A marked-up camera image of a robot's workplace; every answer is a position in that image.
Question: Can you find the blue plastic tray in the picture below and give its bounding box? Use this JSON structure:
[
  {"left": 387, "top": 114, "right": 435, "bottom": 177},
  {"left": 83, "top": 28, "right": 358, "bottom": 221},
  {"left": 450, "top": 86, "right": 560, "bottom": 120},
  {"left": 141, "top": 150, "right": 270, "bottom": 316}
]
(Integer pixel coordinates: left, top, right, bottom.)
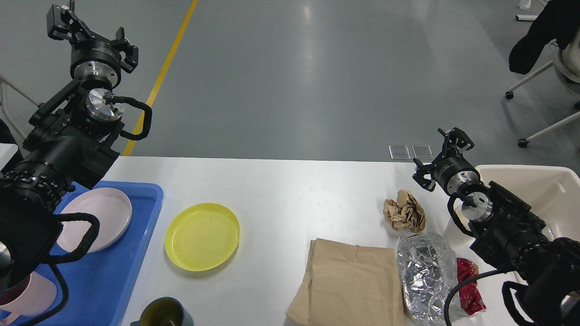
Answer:
[{"left": 41, "top": 181, "right": 164, "bottom": 326}]

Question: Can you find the brown paper bag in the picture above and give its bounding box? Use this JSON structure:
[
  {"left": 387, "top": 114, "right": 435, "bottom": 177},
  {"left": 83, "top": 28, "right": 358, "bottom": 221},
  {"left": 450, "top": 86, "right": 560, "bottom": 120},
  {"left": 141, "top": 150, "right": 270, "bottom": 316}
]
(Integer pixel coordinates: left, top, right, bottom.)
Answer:
[{"left": 285, "top": 239, "right": 405, "bottom": 326}]

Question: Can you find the yellow plate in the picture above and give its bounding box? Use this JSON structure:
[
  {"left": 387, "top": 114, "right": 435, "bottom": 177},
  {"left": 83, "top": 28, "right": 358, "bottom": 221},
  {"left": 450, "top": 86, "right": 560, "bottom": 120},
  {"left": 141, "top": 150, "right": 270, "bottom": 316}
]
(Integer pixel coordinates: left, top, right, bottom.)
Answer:
[{"left": 164, "top": 203, "right": 241, "bottom": 272}]

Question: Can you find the white office chair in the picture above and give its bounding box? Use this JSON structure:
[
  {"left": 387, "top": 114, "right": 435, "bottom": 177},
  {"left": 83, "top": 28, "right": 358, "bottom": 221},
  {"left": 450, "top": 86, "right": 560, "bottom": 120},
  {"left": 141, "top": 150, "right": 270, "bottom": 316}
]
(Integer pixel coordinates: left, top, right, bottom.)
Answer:
[{"left": 505, "top": 32, "right": 580, "bottom": 148}]

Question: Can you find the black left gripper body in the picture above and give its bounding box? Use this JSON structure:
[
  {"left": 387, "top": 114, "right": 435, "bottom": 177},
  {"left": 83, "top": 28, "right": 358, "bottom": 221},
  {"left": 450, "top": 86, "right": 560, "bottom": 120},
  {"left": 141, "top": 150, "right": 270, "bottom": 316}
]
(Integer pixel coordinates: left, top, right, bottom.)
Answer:
[{"left": 70, "top": 40, "right": 121, "bottom": 89}]

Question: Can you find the pink mug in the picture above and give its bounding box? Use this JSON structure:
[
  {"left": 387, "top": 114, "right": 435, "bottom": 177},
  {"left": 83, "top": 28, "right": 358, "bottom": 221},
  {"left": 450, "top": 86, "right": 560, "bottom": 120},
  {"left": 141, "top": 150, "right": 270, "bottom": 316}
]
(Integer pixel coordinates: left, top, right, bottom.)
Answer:
[{"left": 0, "top": 272, "right": 57, "bottom": 326}]

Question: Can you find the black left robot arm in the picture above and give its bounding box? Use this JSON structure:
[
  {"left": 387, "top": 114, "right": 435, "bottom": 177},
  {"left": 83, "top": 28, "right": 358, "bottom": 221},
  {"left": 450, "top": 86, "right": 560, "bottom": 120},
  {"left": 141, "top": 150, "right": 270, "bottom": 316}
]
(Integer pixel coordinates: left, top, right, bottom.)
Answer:
[{"left": 1, "top": 1, "right": 153, "bottom": 326}]

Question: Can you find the floor outlet cover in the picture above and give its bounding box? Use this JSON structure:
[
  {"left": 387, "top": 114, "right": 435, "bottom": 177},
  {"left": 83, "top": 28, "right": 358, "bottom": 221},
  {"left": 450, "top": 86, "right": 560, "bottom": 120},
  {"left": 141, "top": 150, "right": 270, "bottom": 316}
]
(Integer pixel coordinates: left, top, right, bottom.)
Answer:
[
  {"left": 411, "top": 145, "right": 434, "bottom": 161},
  {"left": 389, "top": 145, "right": 411, "bottom": 160}
]

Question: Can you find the white plastic bin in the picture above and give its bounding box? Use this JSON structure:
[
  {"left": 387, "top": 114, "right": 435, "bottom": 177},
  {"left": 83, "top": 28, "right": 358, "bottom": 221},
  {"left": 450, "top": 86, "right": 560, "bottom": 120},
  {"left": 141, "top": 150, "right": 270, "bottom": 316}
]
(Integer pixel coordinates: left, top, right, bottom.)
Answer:
[{"left": 443, "top": 164, "right": 580, "bottom": 241}]

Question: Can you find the dark teal mug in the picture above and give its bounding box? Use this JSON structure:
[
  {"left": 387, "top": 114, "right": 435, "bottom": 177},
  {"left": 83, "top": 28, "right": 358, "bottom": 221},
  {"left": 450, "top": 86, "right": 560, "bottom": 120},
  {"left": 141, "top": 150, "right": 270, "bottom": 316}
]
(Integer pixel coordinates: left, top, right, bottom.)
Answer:
[{"left": 130, "top": 297, "right": 194, "bottom": 326}]

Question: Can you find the white rolling rack leg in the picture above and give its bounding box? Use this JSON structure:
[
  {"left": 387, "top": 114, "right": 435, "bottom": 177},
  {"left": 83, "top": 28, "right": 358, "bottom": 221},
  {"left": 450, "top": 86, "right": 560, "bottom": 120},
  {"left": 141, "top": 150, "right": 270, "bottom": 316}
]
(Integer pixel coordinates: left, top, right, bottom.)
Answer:
[{"left": 0, "top": 74, "right": 41, "bottom": 140}]

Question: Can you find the crumpled silver foil bag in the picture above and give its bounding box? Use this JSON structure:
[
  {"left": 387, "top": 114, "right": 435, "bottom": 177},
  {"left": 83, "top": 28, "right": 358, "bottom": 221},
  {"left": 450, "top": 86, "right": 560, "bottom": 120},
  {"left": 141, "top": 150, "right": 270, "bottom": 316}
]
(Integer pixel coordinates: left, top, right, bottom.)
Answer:
[{"left": 396, "top": 232, "right": 458, "bottom": 326}]

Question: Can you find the crumpled brown paper ball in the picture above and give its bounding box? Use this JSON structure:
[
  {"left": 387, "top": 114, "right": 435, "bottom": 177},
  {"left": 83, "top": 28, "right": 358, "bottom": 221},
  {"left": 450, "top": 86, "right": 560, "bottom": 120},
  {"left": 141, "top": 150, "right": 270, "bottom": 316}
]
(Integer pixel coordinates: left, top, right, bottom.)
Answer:
[{"left": 383, "top": 189, "right": 426, "bottom": 233}]

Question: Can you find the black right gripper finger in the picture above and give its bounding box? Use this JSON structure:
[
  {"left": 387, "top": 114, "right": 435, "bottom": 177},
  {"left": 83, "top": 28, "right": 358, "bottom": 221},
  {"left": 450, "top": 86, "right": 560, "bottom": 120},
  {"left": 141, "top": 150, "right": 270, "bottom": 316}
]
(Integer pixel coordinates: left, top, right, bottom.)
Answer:
[
  {"left": 437, "top": 128, "right": 475, "bottom": 159},
  {"left": 412, "top": 158, "right": 436, "bottom": 192}
]

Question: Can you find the pink plate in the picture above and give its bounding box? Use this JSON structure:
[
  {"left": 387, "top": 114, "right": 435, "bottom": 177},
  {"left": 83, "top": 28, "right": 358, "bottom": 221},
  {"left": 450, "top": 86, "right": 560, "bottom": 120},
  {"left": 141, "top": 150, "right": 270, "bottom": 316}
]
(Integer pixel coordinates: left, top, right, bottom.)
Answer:
[{"left": 57, "top": 187, "right": 132, "bottom": 253}]

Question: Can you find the left floor outlet cover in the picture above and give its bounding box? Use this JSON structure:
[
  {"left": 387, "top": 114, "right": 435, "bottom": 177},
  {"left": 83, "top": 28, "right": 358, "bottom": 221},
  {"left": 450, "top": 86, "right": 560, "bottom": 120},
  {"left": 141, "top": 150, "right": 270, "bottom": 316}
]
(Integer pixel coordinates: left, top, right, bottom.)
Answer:
[{"left": 389, "top": 145, "right": 411, "bottom": 160}]

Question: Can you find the red snack wrapper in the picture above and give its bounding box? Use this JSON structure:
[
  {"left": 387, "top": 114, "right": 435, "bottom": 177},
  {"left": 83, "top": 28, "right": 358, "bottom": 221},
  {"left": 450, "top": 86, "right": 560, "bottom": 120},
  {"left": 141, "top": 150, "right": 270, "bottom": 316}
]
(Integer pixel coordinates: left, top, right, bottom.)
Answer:
[{"left": 456, "top": 257, "right": 487, "bottom": 317}]

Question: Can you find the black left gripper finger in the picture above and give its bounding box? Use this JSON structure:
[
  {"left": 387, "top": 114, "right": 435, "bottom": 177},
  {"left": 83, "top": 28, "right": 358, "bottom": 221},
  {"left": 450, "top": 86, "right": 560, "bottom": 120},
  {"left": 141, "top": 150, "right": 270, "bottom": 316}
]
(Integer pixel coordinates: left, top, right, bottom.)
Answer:
[
  {"left": 108, "top": 27, "right": 139, "bottom": 74},
  {"left": 46, "top": 5, "right": 93, "bottom": 43}
]

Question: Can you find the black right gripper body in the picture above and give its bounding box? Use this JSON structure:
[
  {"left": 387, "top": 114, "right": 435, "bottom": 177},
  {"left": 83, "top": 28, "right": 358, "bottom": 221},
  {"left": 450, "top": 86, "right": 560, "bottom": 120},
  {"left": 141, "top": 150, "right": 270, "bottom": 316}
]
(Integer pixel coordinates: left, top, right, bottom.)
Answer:
[{"left": 432, "top": 156, "right": 481, "bottom": 196}]

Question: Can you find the right floor outlet cover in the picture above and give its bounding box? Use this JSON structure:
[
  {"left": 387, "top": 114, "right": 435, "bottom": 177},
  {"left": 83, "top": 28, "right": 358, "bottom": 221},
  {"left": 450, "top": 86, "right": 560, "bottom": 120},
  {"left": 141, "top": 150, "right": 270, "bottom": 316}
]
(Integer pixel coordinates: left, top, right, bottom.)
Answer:
[{"left": 411, "top": 145, "right": 434, "bottom": 161}]

